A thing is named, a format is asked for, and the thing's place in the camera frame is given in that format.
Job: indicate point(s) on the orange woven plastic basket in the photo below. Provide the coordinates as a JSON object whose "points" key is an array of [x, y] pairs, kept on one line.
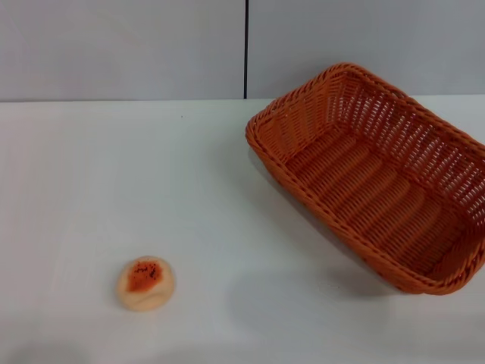
{"points": [[363, 182]]}

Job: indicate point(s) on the round bun with orange topping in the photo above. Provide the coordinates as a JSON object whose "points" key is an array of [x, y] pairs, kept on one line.
{"points": [[146, 284]]}

